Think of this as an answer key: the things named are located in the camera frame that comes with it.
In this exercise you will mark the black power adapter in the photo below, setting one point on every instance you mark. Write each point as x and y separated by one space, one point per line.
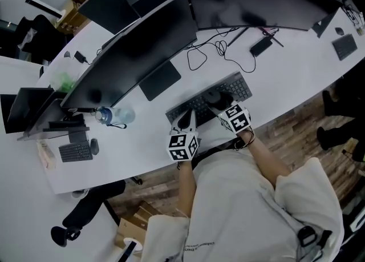
261 47

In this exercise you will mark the grey monitor stand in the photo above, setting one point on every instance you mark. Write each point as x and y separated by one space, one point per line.
323 25

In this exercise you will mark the white bar lamp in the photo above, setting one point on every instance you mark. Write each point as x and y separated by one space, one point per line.
42 5

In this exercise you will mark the black monitor stand base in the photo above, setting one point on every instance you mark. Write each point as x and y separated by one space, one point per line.
159 82

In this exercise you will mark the black office chair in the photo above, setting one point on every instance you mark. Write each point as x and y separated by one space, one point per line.
42 35

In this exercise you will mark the black angled monitor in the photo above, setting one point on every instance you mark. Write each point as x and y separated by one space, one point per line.
25 106

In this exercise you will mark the black rear-facing monitor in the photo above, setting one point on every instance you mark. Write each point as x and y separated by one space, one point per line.
119 1

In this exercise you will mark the clear blue-capped water bottle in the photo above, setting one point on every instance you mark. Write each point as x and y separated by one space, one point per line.
119 114

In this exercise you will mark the person's white shirt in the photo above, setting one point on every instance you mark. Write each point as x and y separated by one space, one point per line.
233 212

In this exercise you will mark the black mouse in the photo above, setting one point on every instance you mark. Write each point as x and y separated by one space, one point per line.
94 145

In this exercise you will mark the wide black monitor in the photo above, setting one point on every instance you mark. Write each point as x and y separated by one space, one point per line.
256 1

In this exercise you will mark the grey compact keyboard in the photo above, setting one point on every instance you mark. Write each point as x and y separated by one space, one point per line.
345 46

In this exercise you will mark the curved black monitor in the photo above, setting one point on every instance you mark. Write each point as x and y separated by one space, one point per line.
137 55

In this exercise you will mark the black plug charger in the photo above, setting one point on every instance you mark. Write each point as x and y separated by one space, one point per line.
80 56

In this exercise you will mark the person's right forearm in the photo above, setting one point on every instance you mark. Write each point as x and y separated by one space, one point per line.
265 163

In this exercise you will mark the brown cardboard box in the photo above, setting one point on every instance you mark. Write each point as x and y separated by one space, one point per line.
137 221

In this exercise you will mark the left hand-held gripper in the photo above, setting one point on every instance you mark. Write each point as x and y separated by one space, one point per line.
182 146

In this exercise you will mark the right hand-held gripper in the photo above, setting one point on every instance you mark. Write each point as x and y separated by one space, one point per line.
235 118

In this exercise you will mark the dark wrist bands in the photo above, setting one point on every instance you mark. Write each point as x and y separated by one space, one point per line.
247 138

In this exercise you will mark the person's left forearm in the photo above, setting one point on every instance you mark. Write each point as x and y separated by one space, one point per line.
186 186

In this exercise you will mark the black keyboard with number pad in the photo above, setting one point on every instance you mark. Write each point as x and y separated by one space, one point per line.
236 85

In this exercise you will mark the clear bag with green contents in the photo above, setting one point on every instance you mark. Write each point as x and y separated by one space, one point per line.
64 79

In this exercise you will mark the small dark mouse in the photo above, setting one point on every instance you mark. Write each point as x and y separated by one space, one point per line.
339 31

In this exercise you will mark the pale cardboard packet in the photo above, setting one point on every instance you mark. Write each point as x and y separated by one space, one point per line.
45 153

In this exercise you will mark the black smartphone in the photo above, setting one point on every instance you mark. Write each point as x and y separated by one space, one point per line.
127 252

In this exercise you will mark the dark grey mouse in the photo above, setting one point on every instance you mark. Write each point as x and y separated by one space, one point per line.
211 95

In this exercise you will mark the small black keyboard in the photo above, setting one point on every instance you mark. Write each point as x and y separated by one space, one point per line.
75 152

